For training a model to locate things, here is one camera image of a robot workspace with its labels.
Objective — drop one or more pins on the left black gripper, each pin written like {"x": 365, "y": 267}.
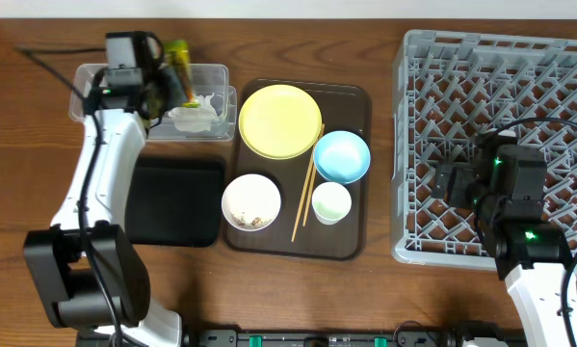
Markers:
{"x": 170, "y": 86}

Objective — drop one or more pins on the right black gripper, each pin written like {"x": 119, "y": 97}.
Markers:
{"x": 463, "y": 175}

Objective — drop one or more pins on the green orange snack wrapper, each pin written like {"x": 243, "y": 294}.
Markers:
{"x": 177, "y": 56}

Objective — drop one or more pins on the white bowl with rice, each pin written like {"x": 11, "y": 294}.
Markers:
{"x": 251, "y": 202}

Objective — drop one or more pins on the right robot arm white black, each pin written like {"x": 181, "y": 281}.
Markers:
{"x": 503, "y": 188}

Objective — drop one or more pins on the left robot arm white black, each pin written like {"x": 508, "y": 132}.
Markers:
{"x": 87, "y": 273}

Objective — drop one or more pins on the clear plastic waste bin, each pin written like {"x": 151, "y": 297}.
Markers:
{"x": 207, "y": 78}

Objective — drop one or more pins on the grey dishwasher rack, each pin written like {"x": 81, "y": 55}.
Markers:
{"x": 447, "y": 88}

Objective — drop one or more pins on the black food waste tray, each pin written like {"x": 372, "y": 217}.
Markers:
{"x": 175, "y": 202}

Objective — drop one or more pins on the crumpled white tissue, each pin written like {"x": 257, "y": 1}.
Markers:
{"x": 199, "y": 118}

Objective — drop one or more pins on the light blue bowl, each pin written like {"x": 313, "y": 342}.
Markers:
{"x": 342, "y": 157}

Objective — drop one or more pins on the pale green cup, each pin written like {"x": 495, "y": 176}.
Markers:
{"x": 331, "y": 202}

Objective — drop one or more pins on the yellow plate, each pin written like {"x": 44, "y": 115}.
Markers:
{"x": 280, "y": 122}

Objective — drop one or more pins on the dark brown serving tray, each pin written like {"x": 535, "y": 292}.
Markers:
{"x": 343, "y": 107}

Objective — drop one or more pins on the wooden chopstick right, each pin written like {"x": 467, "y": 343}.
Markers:
{"x": 309, "y": 191}

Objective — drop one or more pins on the wooden chopstick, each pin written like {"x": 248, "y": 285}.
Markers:
{"x": 305, "y": 185}
{"x": 309, "y": 191}

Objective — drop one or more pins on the wooden chopstick left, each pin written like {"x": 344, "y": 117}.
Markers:
{"x": 305, "y": 185}

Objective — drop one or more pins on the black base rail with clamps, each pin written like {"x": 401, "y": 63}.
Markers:
{"x": 408, "y": 334}

